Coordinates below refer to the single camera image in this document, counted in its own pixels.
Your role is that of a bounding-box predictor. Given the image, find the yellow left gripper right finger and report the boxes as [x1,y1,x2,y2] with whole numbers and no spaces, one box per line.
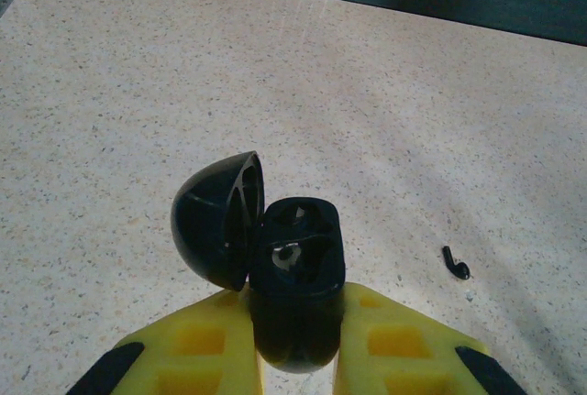
[337,282,531,395]

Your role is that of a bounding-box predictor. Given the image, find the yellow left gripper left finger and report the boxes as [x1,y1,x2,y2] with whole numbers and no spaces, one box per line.
[68,288,266,395]

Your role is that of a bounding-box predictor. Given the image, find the black wireless earbud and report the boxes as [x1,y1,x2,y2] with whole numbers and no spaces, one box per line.
[441,244,472,281]

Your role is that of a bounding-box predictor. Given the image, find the black earbud charging case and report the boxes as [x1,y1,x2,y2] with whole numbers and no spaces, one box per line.
[170,150,347,375]

